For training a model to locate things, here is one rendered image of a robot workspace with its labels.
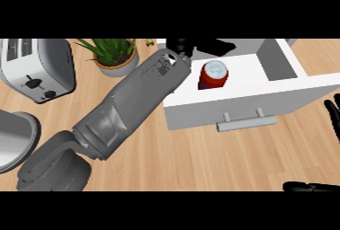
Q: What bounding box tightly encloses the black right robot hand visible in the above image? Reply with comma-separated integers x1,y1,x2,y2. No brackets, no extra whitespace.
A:
281,93,340,192

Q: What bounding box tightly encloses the round grey metal pot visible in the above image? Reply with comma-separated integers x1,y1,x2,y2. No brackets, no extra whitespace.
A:
0,109,43,175

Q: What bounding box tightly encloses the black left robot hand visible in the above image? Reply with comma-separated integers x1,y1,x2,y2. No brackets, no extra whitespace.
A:
166,38,237,59

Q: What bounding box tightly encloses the silver toaster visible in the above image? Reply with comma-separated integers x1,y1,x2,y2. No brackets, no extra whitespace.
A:
0,38,77,105

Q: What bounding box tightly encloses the white open drawer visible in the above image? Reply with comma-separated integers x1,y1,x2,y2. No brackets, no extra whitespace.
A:
156,38,340,108

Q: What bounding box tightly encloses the grey drawer front with handle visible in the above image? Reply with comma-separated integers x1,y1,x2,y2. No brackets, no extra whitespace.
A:
164,84,340,133

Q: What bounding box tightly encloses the red can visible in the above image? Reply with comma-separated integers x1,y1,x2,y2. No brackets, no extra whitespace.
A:
197,59,231,91

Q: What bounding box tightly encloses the green potted plant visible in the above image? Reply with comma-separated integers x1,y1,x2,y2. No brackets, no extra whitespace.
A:
73,38,141,78

